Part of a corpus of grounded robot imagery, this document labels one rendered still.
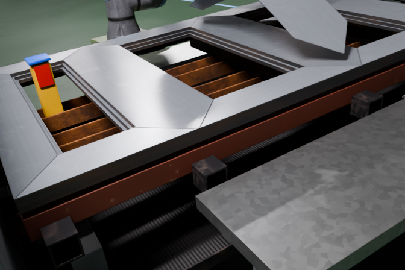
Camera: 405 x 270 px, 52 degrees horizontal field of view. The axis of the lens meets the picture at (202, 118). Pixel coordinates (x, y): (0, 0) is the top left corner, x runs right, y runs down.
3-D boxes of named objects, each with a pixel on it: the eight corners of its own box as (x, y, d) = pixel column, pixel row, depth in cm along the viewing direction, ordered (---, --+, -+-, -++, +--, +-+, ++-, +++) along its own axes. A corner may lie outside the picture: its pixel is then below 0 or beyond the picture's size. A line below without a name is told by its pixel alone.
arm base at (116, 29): (100, 40, 183) (96, 17, 179) (127, 32, 193) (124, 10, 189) (121, 44, 174) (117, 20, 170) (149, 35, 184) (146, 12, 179)
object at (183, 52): (347, 17, 203) (348, 11, 202) (91, 96, 149) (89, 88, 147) (317, 11, 219) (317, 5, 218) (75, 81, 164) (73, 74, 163)
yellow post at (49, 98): (67, 123, 124) (49, 62, 116) (50, 128, 122) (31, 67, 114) (62, 117, 128) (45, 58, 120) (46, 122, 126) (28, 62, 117)
